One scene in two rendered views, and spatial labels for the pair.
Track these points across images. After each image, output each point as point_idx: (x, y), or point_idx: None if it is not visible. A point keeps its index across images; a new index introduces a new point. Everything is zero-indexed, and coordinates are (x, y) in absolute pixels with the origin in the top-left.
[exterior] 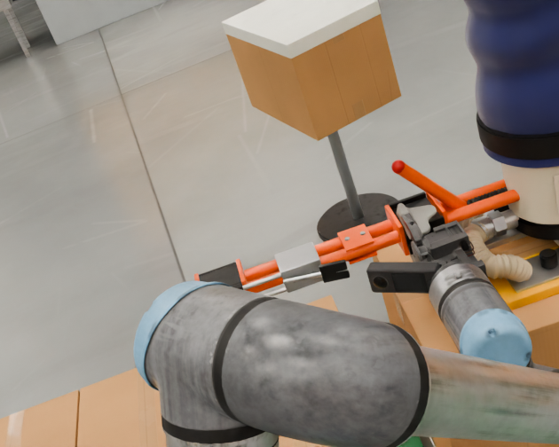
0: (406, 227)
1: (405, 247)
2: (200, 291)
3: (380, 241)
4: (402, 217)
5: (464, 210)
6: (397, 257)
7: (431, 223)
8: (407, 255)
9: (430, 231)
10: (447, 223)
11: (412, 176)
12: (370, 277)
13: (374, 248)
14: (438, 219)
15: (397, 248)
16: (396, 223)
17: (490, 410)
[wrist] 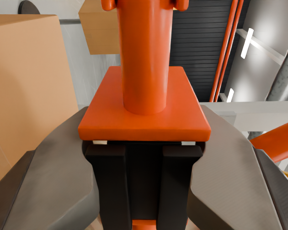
0: (276, 202)
1: (119, 133)
2: None
3: (163, 39)
4: (271, 160)
5: (155, 228)
6: (32, 56)
7: (181, 214)
8: (35, 73)
9: (145, 197)
10: (153, 224)
11: (282, 157)
12: None
13: (142, 3)
14: (184, 226)
15: (45, 56)
16: (202, 111)
17: None
